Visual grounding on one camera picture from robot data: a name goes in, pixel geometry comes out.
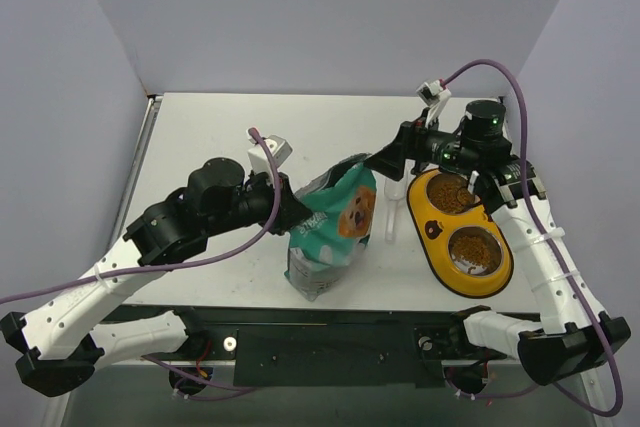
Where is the near steel bowl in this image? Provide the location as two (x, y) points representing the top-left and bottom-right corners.
(448, 226), (503, 277)

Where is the brown kibble in bowl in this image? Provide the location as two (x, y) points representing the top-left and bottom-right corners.
(452, 235), (492, 268)
(428, 181), (475, 214)

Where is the clear plastic scoop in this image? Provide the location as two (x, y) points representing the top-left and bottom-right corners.
(383, 164), (410, 244)

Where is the green white dog food bag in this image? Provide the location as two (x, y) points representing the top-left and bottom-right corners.
(285, 153), (377, 302)

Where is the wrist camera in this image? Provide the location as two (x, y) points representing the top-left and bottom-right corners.
(247, 128), (293, 174)
(416, 79), (451, 125)

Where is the yellow double bowl feeder tray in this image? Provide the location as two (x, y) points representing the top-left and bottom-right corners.
(407, 169), (514, 299)

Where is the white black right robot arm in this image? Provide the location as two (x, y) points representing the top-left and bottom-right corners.
(365, 100), (631, 386)

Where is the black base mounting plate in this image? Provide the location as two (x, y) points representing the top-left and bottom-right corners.
(148, 307), (501, 394)

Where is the brown kibble in far bowl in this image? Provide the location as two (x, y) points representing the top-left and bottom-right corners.
(428, 181), (475, 214)

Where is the steel bowl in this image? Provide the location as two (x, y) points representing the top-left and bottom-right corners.
(448, 226), (503, 277)
(426, 173), (479, 215)

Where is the far steel bowl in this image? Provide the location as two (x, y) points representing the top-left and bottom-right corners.
(426, 173), (479, 215)

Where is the brown kibble in near bowl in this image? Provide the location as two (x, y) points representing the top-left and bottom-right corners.
(452, 235), (492, 268)

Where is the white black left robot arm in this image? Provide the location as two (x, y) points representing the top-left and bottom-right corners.
(1, 158), (311, 397)

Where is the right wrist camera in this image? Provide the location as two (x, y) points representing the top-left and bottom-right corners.
(416, 79), (451, 125)

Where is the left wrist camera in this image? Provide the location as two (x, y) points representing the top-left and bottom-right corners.
(247, 128), (293, 174)

